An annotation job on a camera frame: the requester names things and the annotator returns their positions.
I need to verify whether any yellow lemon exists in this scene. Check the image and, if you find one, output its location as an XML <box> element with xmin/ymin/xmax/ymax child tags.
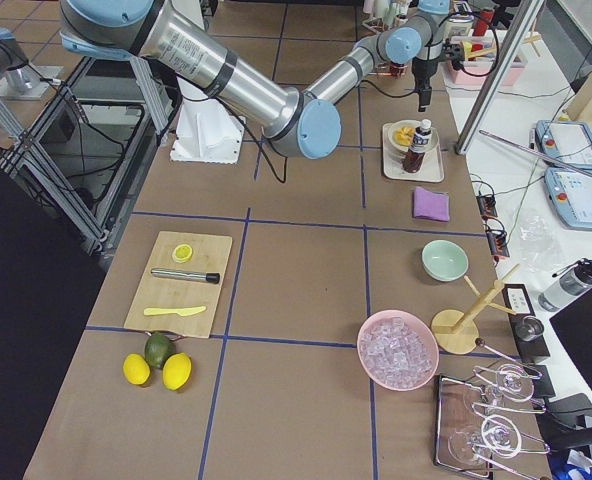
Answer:
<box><xmin>122</xmin><ymin>353</ymin><xmax>151</xmax><ymax>386</ymax></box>
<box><xmin>163</xmin><ymin>352</ymin><xmax>192</xmax><ymax>391</ymax></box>

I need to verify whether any aluminium frame column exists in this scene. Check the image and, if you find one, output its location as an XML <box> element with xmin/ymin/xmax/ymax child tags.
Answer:
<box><xmin>454</xmin><ymin>0</ymin><xmax>545</xmax><ymax>155</ymax></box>

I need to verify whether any tea bottle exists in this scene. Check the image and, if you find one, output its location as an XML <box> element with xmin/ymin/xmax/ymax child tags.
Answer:
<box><xmin>402</xmin><ymin>119</ymin><xmax>432</xmax><ymax>173</ymax></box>

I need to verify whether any bamboo cutting board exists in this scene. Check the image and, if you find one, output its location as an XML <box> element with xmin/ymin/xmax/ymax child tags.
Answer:
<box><xmin>124</xmin><ymin>231</ymin><xmax>232</xmax><ymax>338</ymax></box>

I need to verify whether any purple folded cloth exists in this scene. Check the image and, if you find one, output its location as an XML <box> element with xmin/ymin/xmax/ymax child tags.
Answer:
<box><xmin>412</xmin><ymin>187</ymin><xmax>450</xmax><ymax>222</ymax></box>

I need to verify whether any mint green bowl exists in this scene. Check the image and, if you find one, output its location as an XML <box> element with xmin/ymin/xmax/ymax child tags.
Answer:
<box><xmin>421</xmin><ymin>239</ymin><xmax>469</xmax><ymax>282</ymax></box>

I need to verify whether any wooden mug tree stand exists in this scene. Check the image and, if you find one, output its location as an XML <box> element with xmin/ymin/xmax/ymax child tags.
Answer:
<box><xmin>430</xmin><ymin>264</ymin><xmax>520</xmax><ymax>354</ymax></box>

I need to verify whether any yellow lemon left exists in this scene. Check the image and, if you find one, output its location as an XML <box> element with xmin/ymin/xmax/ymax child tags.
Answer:
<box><xmin>122</xmin><ymin>353</ymin><xmax>151</xmax><ymax>386</ymax></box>

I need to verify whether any lemon slice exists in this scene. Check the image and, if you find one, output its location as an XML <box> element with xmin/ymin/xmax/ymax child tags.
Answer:
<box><xmin>171</xmin><ymin>243</ymin><xmax>194</xmax><ymax>263</ymax></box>

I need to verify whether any green lime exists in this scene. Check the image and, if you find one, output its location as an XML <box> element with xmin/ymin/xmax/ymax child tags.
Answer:
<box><xmin>144</xmin><ymin>332</ymin><xmax>176</xmax><ymax>369</ymax></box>

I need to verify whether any clear water bottle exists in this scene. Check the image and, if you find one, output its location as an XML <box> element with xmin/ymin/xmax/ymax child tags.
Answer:
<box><xmin>537</xmin><ymin>258</ymin><xmax>592</xmax><ymax>312</ymax></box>

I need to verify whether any yellow lemon right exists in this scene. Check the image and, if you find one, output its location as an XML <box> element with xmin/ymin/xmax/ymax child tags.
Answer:
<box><xmin>163</xmin><ymin>352</ymin><xmax>192</xmax><ymax>391</ymax></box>

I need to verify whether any upper blue teach pendant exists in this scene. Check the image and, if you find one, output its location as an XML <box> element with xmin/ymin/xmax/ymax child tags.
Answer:
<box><xmin>535</xmin><ymin>120</ymin><xmax>592</xmax><ymax>171</ymax></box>

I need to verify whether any yellow plastic knife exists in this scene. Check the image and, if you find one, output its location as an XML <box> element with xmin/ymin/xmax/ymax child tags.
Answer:
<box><xmin>143</xmin><ymin>306</ymin><xmax>207</xmax><ymax>317</ymax></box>

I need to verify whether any cream bunny serving tray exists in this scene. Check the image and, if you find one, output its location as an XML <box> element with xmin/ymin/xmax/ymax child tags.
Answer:
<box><xmin>382</xmin><ymin>123</ymin><xmax>444</xmax><ymax>183</ymax></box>

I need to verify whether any blue teach pendant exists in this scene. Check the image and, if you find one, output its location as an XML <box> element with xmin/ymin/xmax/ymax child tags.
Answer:
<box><xmin>535</xmin><ymin>120</ymin><xmax>592</xmax><ymax>171</ymax></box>
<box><xmin>544</xmin><ymin>168</ymin><xmax>592</xmax><ymax>231</ymax></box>

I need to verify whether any pink bowl of ice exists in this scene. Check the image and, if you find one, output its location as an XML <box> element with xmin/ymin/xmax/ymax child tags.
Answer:
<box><xmin>357</xmin><ymin>310</ymin><xmax>439</xmax><ymax>392</ymax></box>

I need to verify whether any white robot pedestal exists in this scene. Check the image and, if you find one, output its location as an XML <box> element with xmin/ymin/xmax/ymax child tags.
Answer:
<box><xmin>170</xmin><ymin>77</ymin><xmax>246</xmax><ymax>164</ymax></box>

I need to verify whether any steel muddler black tip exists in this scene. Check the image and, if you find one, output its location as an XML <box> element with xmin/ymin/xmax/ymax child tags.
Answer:
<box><xmin>150</xmin><ymin>268</ymin><xmax>221</xmax><ymax>284</ymax></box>

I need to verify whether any white round plate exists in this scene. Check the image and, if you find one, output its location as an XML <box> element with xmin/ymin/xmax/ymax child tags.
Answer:
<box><xmin>383</xmin><ymin>120</ymin><xmax>420</xmax><ymax>153</ymax></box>

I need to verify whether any lower blue teach pendant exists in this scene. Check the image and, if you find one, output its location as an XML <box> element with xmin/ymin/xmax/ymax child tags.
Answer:
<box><xmin>544</xmin><ymin>168</ymin><xmax>592</xmax><ymax>231</ymax></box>

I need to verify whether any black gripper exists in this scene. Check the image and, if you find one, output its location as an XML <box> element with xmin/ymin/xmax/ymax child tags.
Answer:
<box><xmin>412</xmin><ymin>57</ymin><xmax>436</xmax><ymax>112</ymax></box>

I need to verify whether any wine glass rack tray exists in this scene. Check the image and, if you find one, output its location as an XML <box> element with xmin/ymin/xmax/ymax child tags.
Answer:
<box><xmin>433</xmin><ymin>362</ymin><xmax>550</xmax><ymax>479</ymax></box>

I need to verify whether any pink storage bin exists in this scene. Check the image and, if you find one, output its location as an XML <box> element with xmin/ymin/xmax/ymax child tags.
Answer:
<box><xmin>447</xmin><ymin>36</ymin><xmax>527</xmax><ymax>86</ymax></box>

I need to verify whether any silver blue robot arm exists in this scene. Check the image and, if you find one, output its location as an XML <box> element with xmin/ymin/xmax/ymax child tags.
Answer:
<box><xmin>60</xmin><ymin>1</ymin><xmax>450</xmax><ymax>159</ymax></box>

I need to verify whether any small steel cup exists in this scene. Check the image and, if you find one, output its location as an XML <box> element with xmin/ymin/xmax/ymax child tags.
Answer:
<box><xmin>515</xmin><ymin>315</ymin><xmax>544</xmax><ymax>342</ymax></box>

